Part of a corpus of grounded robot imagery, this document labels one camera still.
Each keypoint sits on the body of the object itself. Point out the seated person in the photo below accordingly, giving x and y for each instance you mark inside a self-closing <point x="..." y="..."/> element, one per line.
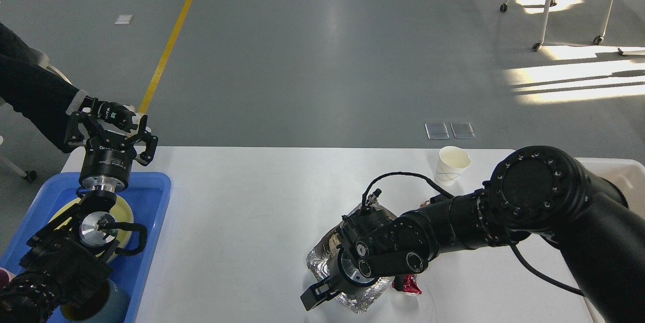
<point x="47" y="100"/>

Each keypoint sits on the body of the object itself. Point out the yellow plastic plate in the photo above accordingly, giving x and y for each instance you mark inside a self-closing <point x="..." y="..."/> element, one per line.
<point x="123" y="212"/>

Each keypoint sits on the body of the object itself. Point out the pink cup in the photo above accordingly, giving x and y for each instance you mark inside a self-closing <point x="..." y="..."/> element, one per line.
<point x="5" y="277"/>

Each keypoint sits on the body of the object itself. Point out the aluminium foil tray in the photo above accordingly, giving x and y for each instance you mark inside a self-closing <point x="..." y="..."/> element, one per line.
<point x="319" y="259"/>

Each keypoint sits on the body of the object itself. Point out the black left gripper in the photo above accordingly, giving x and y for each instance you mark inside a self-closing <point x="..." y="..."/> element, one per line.
<point x="105" y="166"/>

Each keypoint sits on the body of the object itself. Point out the white plastic bin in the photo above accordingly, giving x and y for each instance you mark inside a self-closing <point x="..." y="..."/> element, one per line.
<point x="626" y="174"/>

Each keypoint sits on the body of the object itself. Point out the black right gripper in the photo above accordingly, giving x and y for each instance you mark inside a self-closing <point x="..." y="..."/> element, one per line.
<point x="345" y="278"/>

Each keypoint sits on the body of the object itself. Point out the red snack wrapper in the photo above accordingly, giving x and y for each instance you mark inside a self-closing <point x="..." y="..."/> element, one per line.
<point x="406" y="284"/>

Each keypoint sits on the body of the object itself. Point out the teal mug yellow inside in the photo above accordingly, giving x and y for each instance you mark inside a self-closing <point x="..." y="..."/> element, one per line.
<point x="108" y="304"/>

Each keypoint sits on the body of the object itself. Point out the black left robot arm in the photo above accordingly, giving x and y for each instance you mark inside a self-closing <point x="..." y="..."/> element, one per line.
<point x="67" y="262"/>

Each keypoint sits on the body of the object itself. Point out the small white cup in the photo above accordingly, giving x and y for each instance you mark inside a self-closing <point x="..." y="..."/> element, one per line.
<point x="452" y="162"/>

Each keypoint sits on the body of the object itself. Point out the blue plastic tray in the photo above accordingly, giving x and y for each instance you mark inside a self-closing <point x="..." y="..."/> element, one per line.
<point x="148" y="195"/>

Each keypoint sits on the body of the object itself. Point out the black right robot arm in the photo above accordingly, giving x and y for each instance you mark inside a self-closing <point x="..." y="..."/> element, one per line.
<point x="535" y="190"/>

